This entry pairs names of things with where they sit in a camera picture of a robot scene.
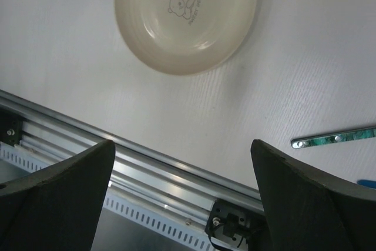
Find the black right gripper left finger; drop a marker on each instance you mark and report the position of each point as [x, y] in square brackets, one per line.
[58, 207]

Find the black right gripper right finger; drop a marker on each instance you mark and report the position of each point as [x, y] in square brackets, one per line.
[309, 209]

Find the cream bear plate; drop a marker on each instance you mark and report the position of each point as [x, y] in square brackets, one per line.
[184, 37]

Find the aluminium frame rail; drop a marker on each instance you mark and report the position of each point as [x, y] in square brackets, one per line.
[140, 175]

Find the white perforated cable duct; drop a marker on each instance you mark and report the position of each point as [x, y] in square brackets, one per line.
[161, 223]

